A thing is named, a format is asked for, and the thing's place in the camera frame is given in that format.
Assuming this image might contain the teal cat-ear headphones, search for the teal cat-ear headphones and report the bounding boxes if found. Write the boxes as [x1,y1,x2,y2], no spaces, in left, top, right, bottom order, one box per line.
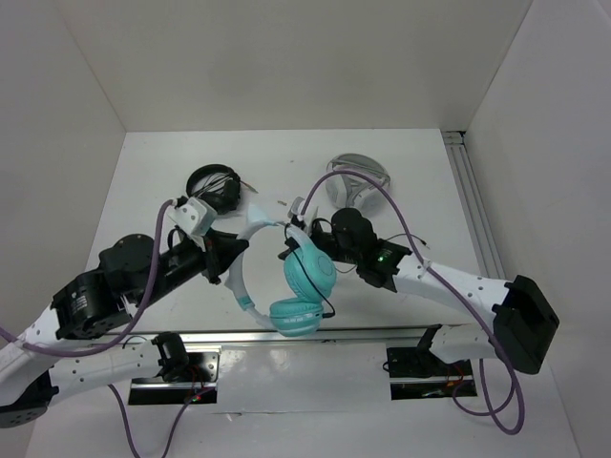
[225,204,337,338]

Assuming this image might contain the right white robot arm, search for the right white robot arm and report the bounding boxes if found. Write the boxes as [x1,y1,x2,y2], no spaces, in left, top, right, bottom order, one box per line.
[279,209,559,375]

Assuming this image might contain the aluminium rail at front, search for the aluminium rail at front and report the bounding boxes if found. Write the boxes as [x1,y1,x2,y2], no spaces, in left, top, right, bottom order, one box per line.
[99,326,483,345]

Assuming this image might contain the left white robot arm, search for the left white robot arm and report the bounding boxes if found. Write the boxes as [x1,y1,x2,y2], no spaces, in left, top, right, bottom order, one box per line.
[1,230,248,428]

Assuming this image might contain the black headphones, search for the black headphones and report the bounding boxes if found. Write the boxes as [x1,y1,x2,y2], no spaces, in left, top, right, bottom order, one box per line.
[185,164,258,215]

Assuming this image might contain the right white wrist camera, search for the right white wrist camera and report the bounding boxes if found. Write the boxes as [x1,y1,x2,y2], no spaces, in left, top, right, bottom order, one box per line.
[287,197,307,230]

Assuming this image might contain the white grey gaming headset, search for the white grey gaming headset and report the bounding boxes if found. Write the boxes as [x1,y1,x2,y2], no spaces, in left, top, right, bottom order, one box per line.
[325,154,391,217]

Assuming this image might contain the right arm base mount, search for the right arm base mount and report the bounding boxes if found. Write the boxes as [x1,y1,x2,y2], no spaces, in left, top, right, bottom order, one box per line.
[382,347,477,401]

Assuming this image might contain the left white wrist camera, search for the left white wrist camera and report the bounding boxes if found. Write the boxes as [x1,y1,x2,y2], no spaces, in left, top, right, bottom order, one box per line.
[168,197,218,237]

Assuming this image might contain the aluminium rail at right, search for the aluminium rail at right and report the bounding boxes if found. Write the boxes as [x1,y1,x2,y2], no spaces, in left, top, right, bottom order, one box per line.
[441,131,505,279]

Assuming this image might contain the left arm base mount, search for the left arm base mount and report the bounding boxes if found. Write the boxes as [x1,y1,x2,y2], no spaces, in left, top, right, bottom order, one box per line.
[128,345,221,406]

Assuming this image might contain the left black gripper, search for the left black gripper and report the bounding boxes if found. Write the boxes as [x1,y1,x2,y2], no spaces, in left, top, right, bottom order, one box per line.
[135,225,248,308]

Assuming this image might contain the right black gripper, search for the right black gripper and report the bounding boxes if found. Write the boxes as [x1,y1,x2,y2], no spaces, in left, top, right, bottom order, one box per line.
[278,218,360,272]

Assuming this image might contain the aluminium rail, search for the aluminium rail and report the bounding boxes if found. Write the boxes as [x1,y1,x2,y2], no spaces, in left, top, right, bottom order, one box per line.
[441,131,505,279]
[99,326,483,345]

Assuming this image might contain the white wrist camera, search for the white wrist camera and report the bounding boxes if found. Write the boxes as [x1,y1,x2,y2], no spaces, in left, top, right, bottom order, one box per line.
[287,197,307,230]
[168,197,218,237]

